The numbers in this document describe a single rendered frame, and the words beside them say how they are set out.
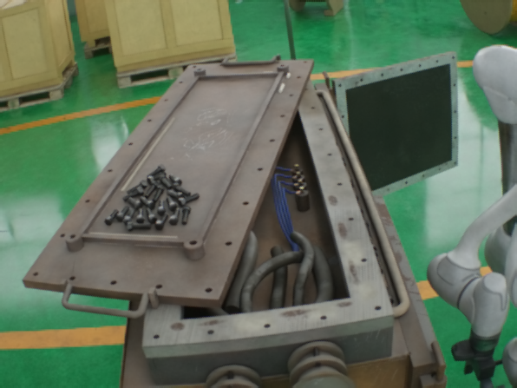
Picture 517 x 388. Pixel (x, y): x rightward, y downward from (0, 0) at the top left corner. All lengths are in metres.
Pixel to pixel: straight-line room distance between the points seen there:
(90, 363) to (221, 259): 1.98
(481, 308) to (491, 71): 0.57
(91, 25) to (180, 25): 1.79
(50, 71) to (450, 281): 5.56
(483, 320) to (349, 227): 0.44
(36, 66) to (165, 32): 1.42
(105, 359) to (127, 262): 1.88
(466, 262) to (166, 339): 0.79
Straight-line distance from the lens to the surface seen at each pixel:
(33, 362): 3.34
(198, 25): 6.37
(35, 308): 3.70
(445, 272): 1.65
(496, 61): 1.54
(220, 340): 1.16
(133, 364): 1.31
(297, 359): 1.18
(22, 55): 6.77
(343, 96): 2.53
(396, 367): 1.27
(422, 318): 1.34
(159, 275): 1.30
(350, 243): 1.35
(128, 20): 6.39
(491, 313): 1.57
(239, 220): 1.42
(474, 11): 7.69
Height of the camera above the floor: 2.11
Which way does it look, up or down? 29 degrees down
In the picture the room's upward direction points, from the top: 8 degrees counter-clockwise
